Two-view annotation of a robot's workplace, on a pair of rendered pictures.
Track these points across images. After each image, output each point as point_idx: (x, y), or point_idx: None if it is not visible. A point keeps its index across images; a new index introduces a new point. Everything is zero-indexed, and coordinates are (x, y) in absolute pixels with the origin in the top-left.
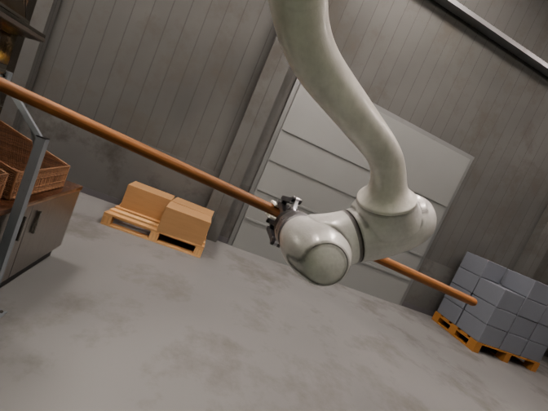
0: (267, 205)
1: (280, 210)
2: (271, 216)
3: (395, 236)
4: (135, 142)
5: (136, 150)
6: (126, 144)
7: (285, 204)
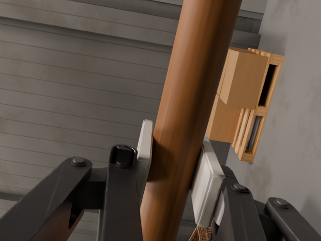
0: (150, 214)
1: (164, 150)
2: (197, 211)
3: None
4: None
5: None
6: None
7: (104, 188)
